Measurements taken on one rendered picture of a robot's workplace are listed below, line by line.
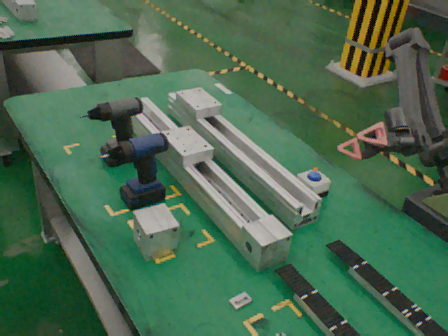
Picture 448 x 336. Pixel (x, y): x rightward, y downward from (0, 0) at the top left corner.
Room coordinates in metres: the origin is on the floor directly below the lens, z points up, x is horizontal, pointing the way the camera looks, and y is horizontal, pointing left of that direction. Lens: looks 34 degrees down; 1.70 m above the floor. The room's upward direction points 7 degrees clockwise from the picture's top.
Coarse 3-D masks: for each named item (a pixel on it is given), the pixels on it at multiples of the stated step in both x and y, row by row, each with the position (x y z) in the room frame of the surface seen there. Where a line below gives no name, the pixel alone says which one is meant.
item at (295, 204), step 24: (168, 96) 1.72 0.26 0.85; (192, 120) 1.57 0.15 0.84; (216, 120) 1.57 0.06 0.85; (216, 144) 1.43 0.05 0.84; (240, 144) 1.44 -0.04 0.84; (240, 168) 1.31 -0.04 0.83; (264, 168) 1.32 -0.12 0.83; (264, 192) 1.20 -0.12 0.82; (288, 192) 1.19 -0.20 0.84; (312, 192) 1.17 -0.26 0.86; (288, 216) 1.11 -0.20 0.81; (312, 216) 1.13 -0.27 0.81
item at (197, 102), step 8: (200, 88) 1.72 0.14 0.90; (176, 96) 1.66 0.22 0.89; (184, 96) 1.63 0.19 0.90; (192, 96) 1.64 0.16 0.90; (200, 96) 1.65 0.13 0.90; (208, 96) 1.66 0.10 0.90; (184, 104) 1.61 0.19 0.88; (192, 104) 1.58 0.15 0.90; (200, 104) 1.58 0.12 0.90; (208, 104) 1.59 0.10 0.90; (216, 104) 1.60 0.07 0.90; (192, 112) 1.56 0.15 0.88; (200, 112) 1.55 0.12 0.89; (208, 112) 1.57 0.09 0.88; (216, 112) 1.59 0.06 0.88; (208, 120) 1.59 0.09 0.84
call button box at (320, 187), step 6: (300, 174) 1.29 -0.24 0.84; (306, 174) 1.30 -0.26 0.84; (300, 180) 1.28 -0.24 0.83; (306, 180) 1.26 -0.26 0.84; (312, 180) 1.26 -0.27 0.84; (318, 180) 1.27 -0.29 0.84; (324, 180) 1.28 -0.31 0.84; (312, 186) 1.24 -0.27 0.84; (318, 186) 1.24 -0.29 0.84; (324, 186) 1.26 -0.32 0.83; (318, 192) 1.25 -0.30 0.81; (324, 192) 1.27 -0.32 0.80
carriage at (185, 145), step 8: (176, 128) 1.39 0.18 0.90; (184, 128) 1.39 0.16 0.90; (192, 128) 1.40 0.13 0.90; (168, 136) 1.33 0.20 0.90; (176, 136) 1.34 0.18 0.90; (184, 136) 1.34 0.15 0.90; (192, 136) 1.35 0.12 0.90; (200, 136) 1.35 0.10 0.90; (176, 144) 1.29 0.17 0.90; (184, 144) 1.29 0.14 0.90; (192, 144) 1.30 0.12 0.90; (200, 144) 1.30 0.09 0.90; (208, 144) 1.31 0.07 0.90; (176, 152) 1.26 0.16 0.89; (184, 152) 1.24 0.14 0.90; (192, 152) 1.25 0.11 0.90; (200, 152) 1.26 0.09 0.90; (208, 152) 1.28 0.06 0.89; (184, 160) 1.23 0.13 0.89; (192, 160) 1.24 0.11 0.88; (200, 160) 1.26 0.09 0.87
